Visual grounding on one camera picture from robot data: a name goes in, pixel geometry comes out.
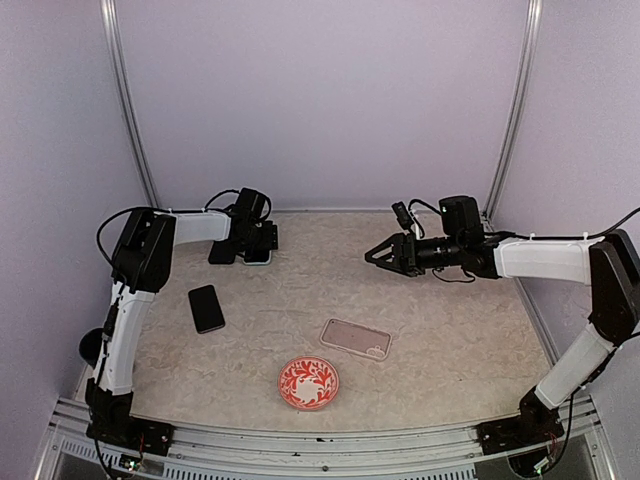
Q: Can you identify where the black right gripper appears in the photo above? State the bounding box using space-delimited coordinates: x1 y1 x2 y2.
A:
366 231 465 275

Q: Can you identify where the light blue phone case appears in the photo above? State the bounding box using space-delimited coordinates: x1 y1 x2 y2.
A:
243 249 272 265

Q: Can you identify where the black phone case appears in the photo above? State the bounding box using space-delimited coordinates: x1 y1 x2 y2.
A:
208 240 236 265

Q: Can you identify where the clear pink phone case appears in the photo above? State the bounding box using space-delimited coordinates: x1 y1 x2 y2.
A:
319 319 392 362

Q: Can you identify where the black phone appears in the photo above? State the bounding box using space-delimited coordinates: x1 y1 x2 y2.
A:
188 285 226 334

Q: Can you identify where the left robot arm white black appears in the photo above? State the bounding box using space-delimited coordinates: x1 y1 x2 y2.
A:
79 187 278 455

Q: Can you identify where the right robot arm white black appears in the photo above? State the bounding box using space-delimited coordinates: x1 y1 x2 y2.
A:
365 195 639 455

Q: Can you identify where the red white patterned bowl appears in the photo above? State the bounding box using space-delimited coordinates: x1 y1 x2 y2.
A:
277 356 340 411

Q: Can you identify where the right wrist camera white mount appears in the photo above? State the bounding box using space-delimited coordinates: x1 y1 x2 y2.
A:
391 201 424 240

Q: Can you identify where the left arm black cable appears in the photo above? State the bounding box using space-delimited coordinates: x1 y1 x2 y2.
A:
96 187 274 271

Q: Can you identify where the right aluminium frame post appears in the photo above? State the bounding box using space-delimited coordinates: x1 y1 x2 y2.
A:
484 0 544 223

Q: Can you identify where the aluminium frame post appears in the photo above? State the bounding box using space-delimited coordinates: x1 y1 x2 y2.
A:
484 0 544 223
100 0 160 207

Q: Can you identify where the front aluminium rail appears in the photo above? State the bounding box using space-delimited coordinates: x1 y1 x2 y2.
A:
33 396 620 479

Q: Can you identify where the left aluminium frame post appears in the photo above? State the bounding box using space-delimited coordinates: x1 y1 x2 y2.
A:
100 0 160 207

